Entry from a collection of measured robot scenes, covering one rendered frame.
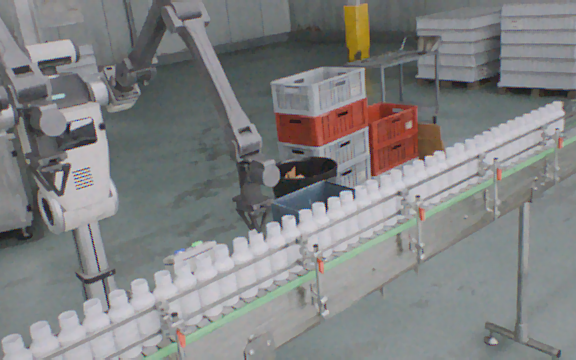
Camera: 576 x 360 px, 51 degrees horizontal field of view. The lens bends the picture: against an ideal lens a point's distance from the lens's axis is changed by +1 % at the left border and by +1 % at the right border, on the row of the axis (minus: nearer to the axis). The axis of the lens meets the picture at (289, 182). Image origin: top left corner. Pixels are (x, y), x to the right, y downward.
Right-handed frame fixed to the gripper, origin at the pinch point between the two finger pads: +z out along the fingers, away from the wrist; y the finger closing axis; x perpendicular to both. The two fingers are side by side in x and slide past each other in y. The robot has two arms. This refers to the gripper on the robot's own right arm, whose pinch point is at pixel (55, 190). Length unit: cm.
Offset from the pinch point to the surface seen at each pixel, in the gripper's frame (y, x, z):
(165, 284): 17.0, 14.6, 25.8
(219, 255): 15.7, 31.6, 25.2
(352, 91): -160, 269, 41
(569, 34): -199, 682, 61
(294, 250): 17, 55, 33
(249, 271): 18, 38, 32
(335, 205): 17, 73, 25
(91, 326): 16.3, -4.5, 28.1
